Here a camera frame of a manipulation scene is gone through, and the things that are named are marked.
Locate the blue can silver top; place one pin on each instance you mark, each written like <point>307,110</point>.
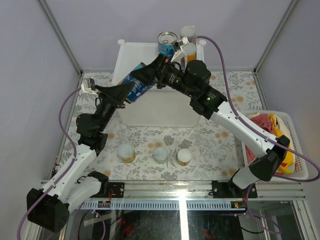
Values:
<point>138,90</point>

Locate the blue can with clear lid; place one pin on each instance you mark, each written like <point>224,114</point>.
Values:
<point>164,43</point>

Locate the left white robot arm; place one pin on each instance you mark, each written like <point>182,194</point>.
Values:
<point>51,205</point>

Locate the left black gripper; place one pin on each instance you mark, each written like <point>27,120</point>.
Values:
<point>118,94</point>

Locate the aluminium rail frame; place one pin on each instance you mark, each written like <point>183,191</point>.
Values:
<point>200,190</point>

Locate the orange tall can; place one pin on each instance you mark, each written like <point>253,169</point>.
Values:
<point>189,31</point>

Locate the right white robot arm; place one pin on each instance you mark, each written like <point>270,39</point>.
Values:
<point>269,150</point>

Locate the white plastic cube cabinet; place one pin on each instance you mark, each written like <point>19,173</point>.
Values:
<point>158,107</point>

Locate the short orange can white lid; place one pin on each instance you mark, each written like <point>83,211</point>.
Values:
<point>184,157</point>

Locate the tall can with spoon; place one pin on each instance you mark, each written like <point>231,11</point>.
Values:
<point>189,53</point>

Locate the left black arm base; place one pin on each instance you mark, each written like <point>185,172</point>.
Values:
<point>110,187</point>

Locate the red cloth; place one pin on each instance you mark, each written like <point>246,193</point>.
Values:
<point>264,122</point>

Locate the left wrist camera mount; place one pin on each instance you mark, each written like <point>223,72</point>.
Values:
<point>88,86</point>

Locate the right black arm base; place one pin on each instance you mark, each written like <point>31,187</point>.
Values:
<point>228,190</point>

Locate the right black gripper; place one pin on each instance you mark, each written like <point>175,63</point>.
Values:
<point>151,72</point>

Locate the white slotted cable duct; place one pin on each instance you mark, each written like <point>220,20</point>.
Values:
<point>209,205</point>

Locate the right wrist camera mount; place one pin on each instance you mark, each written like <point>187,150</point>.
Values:
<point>178,47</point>

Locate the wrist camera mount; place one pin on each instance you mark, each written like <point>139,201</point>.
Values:
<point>88,86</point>
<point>178,47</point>

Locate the white laundry basket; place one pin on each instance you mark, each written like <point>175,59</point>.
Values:
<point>301,172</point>

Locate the wide orange can white lid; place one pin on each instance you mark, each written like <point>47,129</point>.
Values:
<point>126,152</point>

